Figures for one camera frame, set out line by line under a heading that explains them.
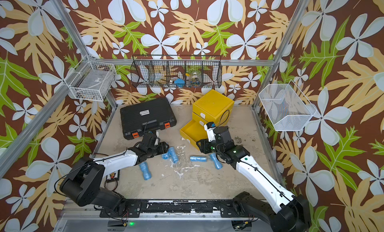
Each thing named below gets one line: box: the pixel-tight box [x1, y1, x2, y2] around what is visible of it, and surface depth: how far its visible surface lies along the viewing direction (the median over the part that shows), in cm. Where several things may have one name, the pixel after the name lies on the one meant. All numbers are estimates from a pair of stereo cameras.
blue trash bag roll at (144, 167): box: [139, 161, 152, 181], surface depth 86 cm
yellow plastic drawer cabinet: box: [180, 89, 235, 146], surface depth 95 cm
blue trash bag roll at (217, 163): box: [209, 153, 223, 170], surface depth 89 cm
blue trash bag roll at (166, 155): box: [162, 150, 170, 160], surface depth 92 cm
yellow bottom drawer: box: [179, 119, 209, 151], surface depth 101 cm
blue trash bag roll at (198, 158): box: [189, 155, 208, 162], surface depth 90 cm
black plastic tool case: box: [120, 97, 177, 140], surface depth 106 cm
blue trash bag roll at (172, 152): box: [168, 146, 179, 164], surface depth 93 cm
